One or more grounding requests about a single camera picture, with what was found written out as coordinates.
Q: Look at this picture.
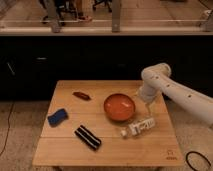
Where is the clear plastic bottle white label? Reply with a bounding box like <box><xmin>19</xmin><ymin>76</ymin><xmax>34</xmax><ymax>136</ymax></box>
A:
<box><xmin>120</xmin><ymin>117</ymin><xmax>155</xmax><ymax>138</ymax></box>

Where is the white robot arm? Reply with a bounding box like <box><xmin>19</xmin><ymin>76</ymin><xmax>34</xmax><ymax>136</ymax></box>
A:
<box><xmin>138</xmin><ymin>63</ymin><xmax>213</xmax><ymax>127</ymax></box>

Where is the orange ceramic bowl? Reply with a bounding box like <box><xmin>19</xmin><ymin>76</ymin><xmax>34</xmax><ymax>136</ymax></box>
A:
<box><xmin>104</xmin><ymin>93</ymin><xmax>135</xmax><ymax>122</ymax></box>

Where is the wooden table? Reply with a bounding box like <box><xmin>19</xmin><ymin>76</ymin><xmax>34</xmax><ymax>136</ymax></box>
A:
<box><xmin>33</xmin><ymin>80</ymin><xmax>183</xmax><ymax>167</ymax></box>

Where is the brown chocolate bar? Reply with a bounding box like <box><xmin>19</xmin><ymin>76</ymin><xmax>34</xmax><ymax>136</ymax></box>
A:
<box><xmin>73</xmin><ymin>92</ymin><xmax>91</xmax><ymax>101</ymax></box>

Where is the blue sponge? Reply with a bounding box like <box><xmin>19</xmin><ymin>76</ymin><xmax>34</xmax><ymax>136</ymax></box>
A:
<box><xmin>47</xmin><ymin>109</ymin><xmax>68</xmax><ymax>126</ymax></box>

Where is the black office chair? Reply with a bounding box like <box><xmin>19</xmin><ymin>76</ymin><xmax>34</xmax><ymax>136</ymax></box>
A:
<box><xmin>91</xmin><ymin>0</ymin><xmax>113</xmax><ymax>13</ymax></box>

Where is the black cable right floor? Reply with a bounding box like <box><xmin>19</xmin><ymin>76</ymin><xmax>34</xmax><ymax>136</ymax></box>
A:
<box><xmin>185</xmin><ymin>150</ymin><xmax>213</xmax><ymax>171</ymax></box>

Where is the black cable floor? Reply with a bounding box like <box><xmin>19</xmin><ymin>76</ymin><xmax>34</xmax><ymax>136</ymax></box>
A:
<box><xmin>0</xmin><ymin>99</ymin><xmax>16</xmax><ymax>158</ymax></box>
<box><xmin>185</xmin><ymin>150</ymin><xmax>213</xmax><ymax>171</ymax></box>

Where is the black cable left floor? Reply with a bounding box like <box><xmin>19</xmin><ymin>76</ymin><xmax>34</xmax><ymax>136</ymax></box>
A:
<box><xmin>0</xmin><ymin>99</ymin><xmax>16</xmax><ymax>158</ymax></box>

